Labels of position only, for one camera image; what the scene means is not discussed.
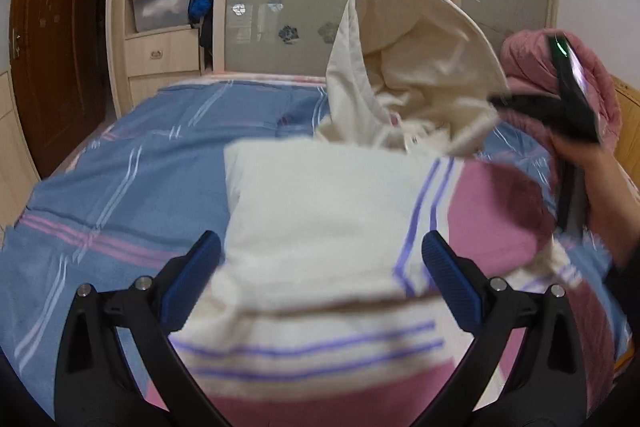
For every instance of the brown wooden door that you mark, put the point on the brown wooden door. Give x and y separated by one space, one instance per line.
55 47

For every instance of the person's right forearm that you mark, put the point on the person's right forearm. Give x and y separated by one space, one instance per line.
617 227

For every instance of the light wooden cabinet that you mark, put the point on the light wooden cabinet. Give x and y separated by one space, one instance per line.
12 147

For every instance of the white and pink hooded jacket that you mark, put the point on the white and pink hooded jacket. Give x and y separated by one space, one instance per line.
325 217

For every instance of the wooden bed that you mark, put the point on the wooden bed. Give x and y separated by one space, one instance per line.
627 117

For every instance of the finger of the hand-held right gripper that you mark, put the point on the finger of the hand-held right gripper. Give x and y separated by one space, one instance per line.
525 107

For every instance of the wardrobe drawer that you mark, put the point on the wardrobe drawer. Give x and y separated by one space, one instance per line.
160 54

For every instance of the blue garment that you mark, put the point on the blue garment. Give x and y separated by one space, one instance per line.
200 2

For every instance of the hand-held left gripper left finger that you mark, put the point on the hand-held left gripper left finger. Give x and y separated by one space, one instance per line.
200 257

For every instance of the blue striped blanket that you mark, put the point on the blue striped blanket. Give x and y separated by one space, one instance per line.
125 187

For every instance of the rolled pink quilt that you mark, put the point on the rolled pink quilt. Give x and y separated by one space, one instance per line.
525 57

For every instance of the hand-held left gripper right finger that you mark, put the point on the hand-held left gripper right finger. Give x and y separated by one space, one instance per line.
445 262

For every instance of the person's right hand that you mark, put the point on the person's right hand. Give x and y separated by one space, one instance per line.
595 172

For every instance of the translucent storage box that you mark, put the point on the translucent storage box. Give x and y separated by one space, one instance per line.
160 9

